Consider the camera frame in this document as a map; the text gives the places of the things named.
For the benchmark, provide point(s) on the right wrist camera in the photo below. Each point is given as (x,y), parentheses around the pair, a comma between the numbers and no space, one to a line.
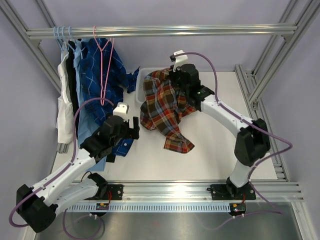
(179,58)

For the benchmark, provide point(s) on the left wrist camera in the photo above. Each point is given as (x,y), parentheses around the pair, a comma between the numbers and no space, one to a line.
(121,110)

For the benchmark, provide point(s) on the red brown plaid shirt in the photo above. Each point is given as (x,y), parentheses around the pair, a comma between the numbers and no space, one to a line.
(163,109)

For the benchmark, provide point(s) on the aluminium frame post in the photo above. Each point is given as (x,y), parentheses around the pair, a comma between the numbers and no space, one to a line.
(17,22)
(283,88)

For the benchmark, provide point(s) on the blue plaid shirt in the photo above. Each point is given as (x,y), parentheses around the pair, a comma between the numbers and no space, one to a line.
(115,78)

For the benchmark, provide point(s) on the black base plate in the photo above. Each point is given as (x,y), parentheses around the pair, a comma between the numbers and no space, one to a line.
(223,192)
(113,192)

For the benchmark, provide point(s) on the light blue shirt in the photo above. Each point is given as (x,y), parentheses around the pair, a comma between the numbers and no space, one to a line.
(88,85)

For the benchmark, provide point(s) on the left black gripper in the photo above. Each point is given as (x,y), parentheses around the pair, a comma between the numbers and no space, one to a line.
(131,133)

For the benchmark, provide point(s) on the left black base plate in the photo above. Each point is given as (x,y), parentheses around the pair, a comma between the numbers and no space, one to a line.
(113,192)

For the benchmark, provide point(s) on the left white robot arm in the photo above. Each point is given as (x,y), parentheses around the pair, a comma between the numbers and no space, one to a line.
(40,204)

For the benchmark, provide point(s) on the right aluminium frame post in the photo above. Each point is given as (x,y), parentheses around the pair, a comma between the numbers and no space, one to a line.
(283,88)

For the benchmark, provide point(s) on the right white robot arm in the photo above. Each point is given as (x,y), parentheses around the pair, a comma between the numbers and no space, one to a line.
(251,139)

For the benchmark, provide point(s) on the light blue hanger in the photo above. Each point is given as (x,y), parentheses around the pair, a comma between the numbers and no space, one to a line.
(65,40)
(74,46)
(58,37)

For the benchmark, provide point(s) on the aluminium hanging rail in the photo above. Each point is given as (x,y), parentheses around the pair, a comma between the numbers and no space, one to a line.
(167,31)

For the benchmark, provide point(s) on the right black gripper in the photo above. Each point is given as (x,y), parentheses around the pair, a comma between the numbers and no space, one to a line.
(173,74)

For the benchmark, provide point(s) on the white shirt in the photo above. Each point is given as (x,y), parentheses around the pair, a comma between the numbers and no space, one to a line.
(65,116)

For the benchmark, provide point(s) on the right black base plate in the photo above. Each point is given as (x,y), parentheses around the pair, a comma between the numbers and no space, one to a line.
(223,192)

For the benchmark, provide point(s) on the white slotted cable duct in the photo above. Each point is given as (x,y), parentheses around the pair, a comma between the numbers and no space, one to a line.
(119,207)

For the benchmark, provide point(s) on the white plastic basket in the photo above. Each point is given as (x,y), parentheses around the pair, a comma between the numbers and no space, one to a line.
(139,90)

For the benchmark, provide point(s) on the left aluminium frame post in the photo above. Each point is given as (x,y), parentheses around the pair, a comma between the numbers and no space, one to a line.
(17,22)

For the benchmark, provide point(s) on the black shirt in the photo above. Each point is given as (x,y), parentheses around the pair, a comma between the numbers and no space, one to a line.
(72,84)

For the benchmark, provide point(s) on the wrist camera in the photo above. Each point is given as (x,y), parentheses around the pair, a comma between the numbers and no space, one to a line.
(121,110)
(179,58)

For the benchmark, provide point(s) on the aluminium front rail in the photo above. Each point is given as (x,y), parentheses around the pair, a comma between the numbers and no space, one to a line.
(196,191)

